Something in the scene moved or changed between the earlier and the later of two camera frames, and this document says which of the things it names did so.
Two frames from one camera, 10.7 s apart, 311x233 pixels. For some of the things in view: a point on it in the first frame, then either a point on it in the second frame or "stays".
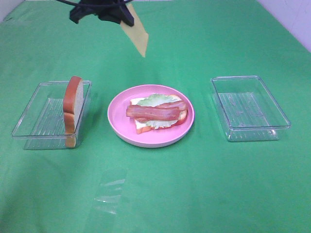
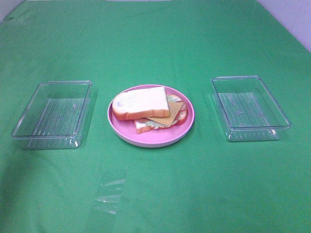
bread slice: [73, 105] -> [141, 104]
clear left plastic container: [42, 124] stays
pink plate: [124, 127] stays
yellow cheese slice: [136, 33] -> [174, 108]
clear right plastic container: [249, 111] stays
